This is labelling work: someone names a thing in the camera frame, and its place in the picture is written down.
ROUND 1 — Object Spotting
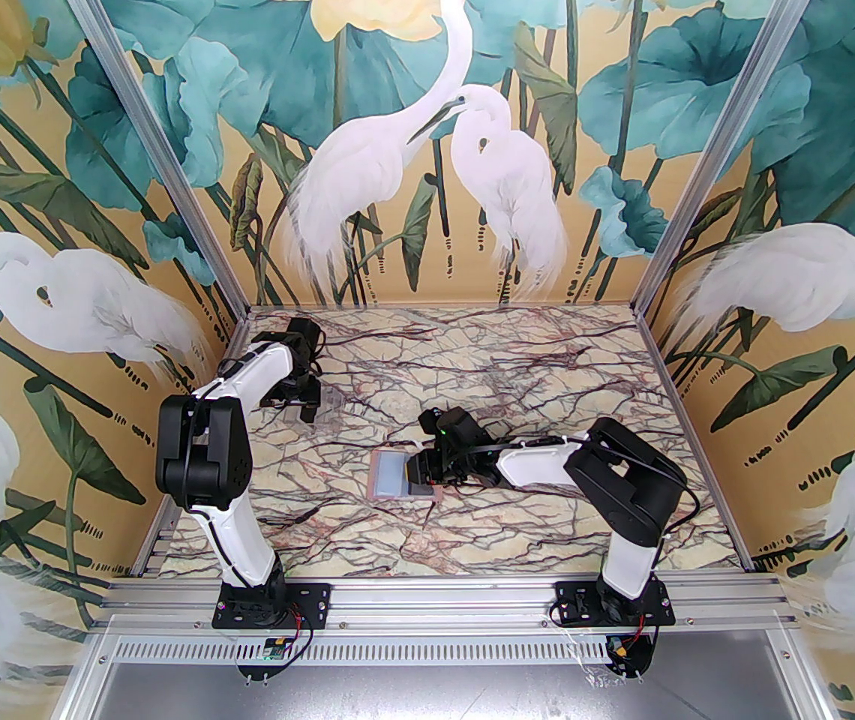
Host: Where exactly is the pink card holder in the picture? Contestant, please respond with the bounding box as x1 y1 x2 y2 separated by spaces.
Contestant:
367 447 445 506

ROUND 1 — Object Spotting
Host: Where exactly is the aluminium frame post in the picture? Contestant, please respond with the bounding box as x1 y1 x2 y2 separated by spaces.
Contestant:
45 0 252 317
634 0 837 317

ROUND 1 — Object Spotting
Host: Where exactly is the black bracket with yellow connector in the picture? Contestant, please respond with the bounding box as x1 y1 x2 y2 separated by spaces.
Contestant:
602 625 659 679

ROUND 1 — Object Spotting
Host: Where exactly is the aluminium mounting rail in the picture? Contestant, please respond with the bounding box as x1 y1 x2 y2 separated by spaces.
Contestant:
101 577 800 634

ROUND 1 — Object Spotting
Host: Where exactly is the grey metal sheet panel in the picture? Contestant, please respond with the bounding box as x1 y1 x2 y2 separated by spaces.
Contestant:
60 661 837 720

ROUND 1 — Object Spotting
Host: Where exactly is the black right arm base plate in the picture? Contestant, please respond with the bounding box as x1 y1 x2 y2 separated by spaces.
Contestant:
553 580 676 626

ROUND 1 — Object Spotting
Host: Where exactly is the perforated metal strip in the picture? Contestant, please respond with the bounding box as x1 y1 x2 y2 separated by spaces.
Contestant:
94 633 807 665

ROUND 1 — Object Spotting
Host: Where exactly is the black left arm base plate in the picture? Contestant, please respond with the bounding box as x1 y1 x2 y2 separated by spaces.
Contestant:
214 580 332 628

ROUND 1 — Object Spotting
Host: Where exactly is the aluminium table side rail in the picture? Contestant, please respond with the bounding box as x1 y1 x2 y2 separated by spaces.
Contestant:
634 308 758 575
127 308 252 579

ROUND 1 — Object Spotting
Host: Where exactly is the black card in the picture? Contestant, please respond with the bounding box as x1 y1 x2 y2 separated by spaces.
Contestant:
283 389 347 435

